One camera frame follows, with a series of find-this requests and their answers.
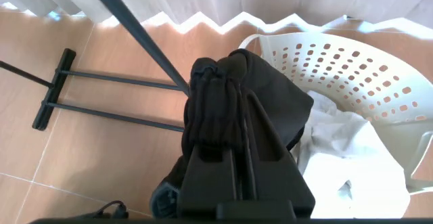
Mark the white laundry basket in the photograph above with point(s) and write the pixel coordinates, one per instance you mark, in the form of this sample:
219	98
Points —
389	58

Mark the black garment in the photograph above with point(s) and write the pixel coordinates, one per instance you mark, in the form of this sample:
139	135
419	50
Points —
270	92

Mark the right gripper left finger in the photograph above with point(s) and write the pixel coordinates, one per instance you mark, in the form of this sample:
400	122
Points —
203	183

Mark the white printed t-shirt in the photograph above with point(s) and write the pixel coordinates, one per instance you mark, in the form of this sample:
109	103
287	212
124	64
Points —
338	170

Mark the black clothes rack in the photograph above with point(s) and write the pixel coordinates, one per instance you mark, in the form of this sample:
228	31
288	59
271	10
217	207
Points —
136	27

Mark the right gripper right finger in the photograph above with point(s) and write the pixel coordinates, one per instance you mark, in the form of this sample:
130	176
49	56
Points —
277	183

